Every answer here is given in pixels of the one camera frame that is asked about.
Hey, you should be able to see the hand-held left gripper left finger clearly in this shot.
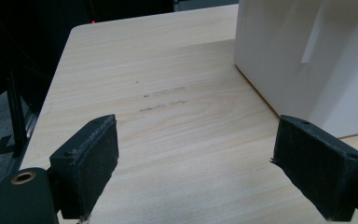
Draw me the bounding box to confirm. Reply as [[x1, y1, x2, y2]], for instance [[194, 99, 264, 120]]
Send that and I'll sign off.
[[49, 114, 119, 220]]

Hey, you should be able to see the aluminium floor rail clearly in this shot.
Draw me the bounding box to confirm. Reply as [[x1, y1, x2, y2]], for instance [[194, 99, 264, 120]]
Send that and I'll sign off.
[[25, 105, 39, 139]]

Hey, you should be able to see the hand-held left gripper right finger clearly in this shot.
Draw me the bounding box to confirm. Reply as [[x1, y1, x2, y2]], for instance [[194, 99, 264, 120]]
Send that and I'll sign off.
[[271, 115, 358, 222]]

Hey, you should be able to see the black metal stand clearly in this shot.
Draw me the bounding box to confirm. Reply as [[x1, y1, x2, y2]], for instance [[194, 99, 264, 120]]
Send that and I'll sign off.
[[0, 71, 29, 157]]

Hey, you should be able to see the white plastic bin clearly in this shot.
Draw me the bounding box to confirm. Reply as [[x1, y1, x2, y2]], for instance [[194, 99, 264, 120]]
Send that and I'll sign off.
[[233, 0, 358, 139]]

